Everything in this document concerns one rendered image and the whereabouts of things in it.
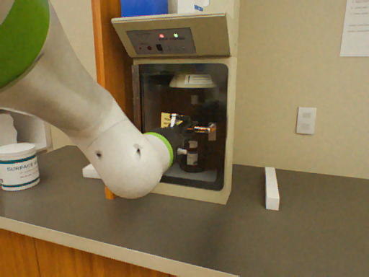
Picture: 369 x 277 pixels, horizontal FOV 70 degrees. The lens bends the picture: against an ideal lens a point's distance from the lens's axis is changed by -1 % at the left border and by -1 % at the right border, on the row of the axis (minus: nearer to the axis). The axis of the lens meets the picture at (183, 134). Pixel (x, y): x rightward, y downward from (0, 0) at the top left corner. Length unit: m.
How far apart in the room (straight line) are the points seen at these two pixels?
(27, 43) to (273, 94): 1.10
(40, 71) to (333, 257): 0.71
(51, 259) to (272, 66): 1.08
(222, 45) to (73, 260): 0.75
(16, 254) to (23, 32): 0.95
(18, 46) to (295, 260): 0.68
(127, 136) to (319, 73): 0.94
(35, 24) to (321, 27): 1.13
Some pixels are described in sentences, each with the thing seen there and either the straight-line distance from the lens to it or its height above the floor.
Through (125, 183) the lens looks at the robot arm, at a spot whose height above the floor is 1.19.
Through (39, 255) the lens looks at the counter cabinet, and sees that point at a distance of 1.00.
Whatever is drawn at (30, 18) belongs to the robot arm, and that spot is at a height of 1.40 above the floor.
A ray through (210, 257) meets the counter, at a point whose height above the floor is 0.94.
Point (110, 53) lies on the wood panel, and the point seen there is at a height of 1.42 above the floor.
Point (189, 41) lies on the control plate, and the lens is 0.76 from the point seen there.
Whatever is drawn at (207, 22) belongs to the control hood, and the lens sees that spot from 0.71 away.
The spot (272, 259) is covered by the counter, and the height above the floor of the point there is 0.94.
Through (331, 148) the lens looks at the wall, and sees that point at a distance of 1.28.
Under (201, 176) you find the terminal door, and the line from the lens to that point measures 0.87.
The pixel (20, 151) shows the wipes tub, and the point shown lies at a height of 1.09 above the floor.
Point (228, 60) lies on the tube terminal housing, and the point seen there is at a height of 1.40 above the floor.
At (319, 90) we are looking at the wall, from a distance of 1.23.
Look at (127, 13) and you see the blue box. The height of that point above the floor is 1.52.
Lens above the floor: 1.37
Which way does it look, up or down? 14 degrees down
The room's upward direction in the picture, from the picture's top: straight up
